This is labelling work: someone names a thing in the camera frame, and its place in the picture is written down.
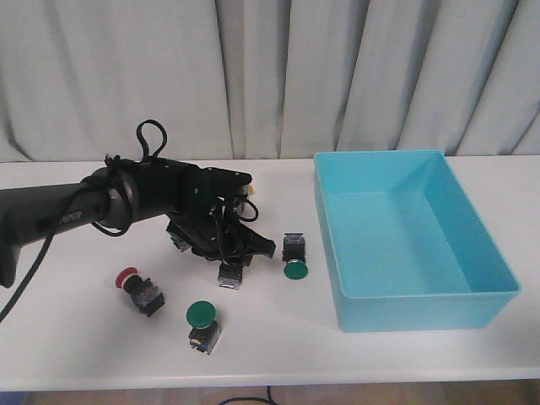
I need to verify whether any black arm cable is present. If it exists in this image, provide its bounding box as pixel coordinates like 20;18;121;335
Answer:
0;120;259;324

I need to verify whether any red push button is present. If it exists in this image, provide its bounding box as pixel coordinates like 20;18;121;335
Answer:
115;267;165;317
166;223;191;252

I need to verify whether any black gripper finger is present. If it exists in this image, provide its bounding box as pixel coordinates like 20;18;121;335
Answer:
186;238;223;262
237;225;276;258

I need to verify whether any green push button lying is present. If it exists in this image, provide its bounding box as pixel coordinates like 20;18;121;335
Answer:
282;233;308;280

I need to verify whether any light blue plastic box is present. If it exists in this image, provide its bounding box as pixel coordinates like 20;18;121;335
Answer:
314;150;521;332

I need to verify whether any grey curtain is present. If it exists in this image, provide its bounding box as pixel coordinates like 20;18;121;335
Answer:
1;1;539;162

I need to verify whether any yellow push button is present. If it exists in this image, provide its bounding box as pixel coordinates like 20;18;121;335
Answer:
235;184;254;205
217;262;243;289

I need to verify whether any green push button upright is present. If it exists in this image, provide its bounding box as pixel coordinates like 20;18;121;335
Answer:
186;300;221;355

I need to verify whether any black floor cable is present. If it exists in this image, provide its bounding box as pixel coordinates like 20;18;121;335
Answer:
219;386;275;405

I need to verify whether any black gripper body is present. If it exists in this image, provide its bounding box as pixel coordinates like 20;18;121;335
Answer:
168;166;252;262

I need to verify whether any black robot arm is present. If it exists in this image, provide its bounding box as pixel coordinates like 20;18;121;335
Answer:
1;158;276;288

